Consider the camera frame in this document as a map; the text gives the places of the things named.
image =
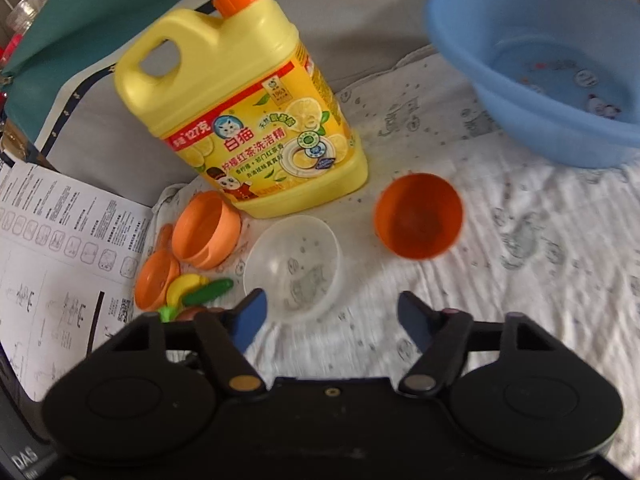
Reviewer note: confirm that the orange toy pan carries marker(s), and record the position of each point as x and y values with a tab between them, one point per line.
155	280

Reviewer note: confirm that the white printed cloth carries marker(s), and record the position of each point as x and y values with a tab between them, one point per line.
525	260

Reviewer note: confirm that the clear plastic bowl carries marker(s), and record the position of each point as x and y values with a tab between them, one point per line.
295	265

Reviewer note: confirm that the toy banana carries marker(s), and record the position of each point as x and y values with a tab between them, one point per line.
187	285

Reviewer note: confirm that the green toy fruit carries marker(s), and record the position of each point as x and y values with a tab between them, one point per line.
167	314

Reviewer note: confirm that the orange toy pot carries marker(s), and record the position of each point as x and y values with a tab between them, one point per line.
205	230

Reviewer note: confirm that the yellow dish soap bottle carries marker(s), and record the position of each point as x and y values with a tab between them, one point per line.
240	100

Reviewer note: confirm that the small orange bowl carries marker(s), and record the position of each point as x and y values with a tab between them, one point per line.
417	220

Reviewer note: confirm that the dark box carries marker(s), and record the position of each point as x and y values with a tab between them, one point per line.
20	440

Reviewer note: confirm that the teal grey star-trim quilt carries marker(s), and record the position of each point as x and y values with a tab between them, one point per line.
100	125

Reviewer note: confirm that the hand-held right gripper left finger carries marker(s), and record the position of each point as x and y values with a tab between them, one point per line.
252	315

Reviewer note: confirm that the white instruction sheet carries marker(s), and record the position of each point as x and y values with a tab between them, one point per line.
65	260

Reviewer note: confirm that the clear plastic container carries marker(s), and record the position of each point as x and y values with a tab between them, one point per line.
27	9

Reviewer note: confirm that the blue plastic basin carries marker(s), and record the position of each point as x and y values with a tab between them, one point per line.
540	70

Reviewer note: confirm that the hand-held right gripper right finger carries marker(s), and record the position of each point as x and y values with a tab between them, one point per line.
412	316

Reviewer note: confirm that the toy cucumber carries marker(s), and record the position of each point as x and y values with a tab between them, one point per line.
210	291

